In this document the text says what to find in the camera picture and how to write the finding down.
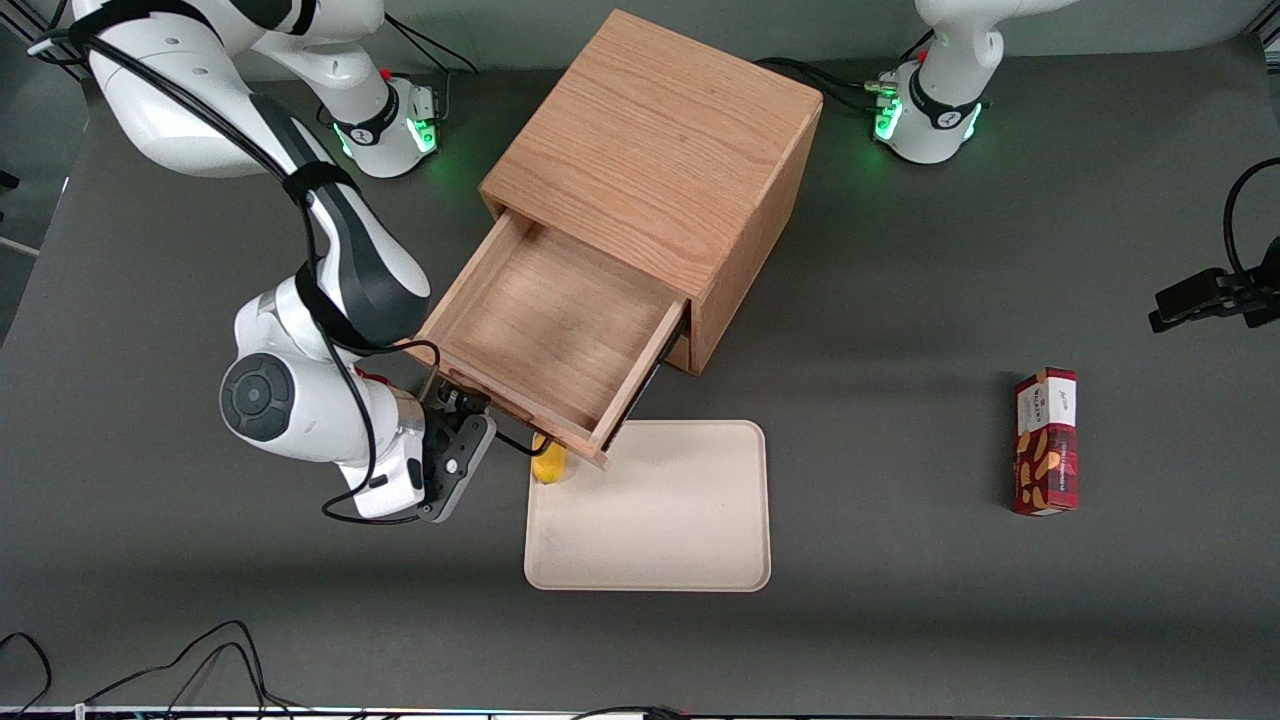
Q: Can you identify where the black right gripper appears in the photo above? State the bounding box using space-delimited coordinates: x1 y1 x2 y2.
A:
425 385 493 436

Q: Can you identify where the wooden drawer cabinet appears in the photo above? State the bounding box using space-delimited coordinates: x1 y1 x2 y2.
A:
478 8 825 377

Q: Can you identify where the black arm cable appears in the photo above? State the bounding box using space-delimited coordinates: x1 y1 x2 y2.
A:
28 0 446 527

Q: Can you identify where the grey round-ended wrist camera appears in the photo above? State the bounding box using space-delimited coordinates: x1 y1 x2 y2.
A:
417 412 499 524

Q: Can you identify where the black base cable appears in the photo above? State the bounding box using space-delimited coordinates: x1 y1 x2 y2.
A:
383 15 481 126
755 57 901 116

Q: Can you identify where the beige plastic tray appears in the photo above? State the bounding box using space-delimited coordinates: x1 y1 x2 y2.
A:
523 419 772 593

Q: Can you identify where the black camera clamp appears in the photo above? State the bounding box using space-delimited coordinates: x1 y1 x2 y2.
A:
1148 237 1280 334

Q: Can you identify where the black looped camera cable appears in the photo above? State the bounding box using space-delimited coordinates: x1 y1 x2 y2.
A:
1222 157 1280 286

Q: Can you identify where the red snack box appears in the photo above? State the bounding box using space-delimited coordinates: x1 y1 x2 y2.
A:
1010 367 1080 517

